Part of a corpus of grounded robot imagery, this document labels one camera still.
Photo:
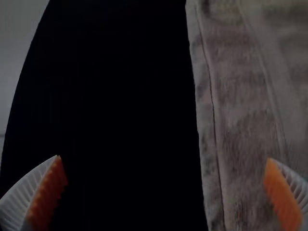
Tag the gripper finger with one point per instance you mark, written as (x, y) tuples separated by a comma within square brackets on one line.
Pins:
[(36, 199), (286, 197)]

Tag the pale towel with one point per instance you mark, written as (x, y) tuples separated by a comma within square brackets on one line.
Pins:
[(252, 96)]

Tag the black mat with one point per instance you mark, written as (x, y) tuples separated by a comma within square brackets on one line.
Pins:
[(108, 108)]

